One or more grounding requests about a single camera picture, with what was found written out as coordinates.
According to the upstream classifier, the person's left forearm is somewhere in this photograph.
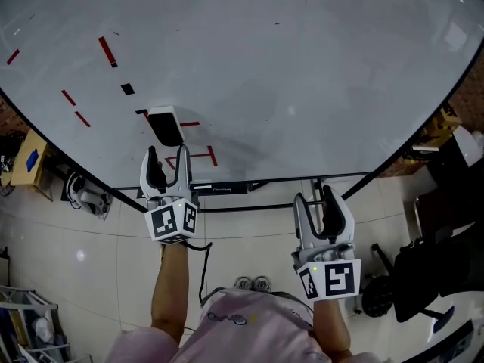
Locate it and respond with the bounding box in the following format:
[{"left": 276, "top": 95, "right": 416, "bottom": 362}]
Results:
[{"left": 150, "top": 240, "right": 190, "bottom": 346}]

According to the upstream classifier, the white rolling whiteboard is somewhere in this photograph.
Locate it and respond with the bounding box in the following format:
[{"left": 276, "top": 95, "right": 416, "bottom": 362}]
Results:
[{"left": 0, "top": 0, "right": 484, "bottom": 213}]

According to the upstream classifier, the pile of black cables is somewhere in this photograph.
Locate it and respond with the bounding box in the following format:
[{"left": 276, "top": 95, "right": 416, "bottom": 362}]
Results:
[{"left": 0, "top": 130, "right": 23, "bottom": 196}]

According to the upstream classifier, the white table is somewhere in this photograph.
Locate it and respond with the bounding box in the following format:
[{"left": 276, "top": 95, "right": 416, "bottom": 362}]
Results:
[{"left": 400, "top": 285, "right": 484, "bottom": 363}]

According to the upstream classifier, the black cable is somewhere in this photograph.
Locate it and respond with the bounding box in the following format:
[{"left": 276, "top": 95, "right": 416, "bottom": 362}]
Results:
[{"left": 185, "top": 240, "right": 213, "bottom": 306}]

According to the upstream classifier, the cardboard box with blue label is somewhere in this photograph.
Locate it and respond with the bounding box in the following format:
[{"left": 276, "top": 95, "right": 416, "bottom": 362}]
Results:
[{"left": 9, "top": 129, "right": 54, "bottom": 202}]

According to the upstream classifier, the grey metal shelf rack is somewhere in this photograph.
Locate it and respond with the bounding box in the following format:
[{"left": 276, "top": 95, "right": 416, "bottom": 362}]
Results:
[{"left": 0, "top": 284, "right": 73, "bottom": 363}]

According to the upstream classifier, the group of red tape strips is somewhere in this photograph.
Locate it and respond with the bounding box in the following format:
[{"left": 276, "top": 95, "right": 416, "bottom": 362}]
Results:
[{"left": 6, "top": 0, "right": 219, "bottom": 172}]

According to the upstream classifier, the pale pink shirt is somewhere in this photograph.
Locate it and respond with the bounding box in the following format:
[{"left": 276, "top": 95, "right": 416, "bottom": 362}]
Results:
[{"left": 104, "top": 287, "right": 383, "bottom": 363}]

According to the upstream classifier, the black office chair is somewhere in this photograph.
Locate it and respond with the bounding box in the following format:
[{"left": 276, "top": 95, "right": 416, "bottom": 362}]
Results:
[{"left": 355, "top": 236, "right": 484, "bottom": 334}]

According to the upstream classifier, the white rounded appliance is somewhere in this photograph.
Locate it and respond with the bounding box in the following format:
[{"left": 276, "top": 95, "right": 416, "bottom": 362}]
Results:
[{"left": 451, "top": 126, "right": 484, "bottom": 168}]

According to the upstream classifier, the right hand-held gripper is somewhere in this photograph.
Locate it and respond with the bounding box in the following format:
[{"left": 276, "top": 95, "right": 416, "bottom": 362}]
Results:
[{"left": 290, "top": 185, "right": 362, "bottom": 302}]

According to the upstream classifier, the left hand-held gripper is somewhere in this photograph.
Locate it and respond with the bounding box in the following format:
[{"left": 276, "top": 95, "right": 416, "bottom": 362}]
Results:
[{"left": 136, "top": 144, "right": 200, "bottom": 246}]

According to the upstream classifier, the dark brown cabinet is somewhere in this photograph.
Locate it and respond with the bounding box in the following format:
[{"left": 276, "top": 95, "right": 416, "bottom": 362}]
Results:
[{"left": 414, "top": 153, "right": 484, "bottom": 241}]

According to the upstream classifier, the cardboard box with yellow tape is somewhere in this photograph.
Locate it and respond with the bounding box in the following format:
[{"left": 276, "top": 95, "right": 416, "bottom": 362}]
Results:
[{"left": 425, "top": 106, "right": 463, "bottom": 138}]

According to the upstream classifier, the small black and white box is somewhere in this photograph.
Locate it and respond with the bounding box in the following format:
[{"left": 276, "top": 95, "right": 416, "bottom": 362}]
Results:
[{"left": 147, "top": 105, "right": 187, "bottom": 147}]

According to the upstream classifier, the small blue object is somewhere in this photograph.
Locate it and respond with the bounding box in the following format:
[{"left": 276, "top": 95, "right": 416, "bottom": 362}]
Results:
[{"left": 25, "top": 148, "right": 41, "bottom": 172}]

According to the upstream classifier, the person's right forearm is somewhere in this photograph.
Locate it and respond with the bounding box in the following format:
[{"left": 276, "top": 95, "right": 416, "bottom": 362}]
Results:
[{"left": 309, "top": 296, "right": 351, "bottom": 355}]

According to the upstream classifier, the white black round device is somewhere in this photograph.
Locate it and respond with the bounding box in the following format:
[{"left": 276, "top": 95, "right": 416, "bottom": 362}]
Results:
[{"left": 60, "top": 170, "right": 113, "bottom": 221}]

